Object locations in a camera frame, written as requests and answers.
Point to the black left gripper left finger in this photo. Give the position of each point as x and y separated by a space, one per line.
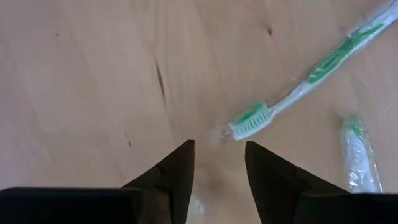
168 186

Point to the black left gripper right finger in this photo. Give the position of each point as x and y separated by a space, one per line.
273 186

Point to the green toothbrush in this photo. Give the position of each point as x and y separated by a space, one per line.
359 161
255 119

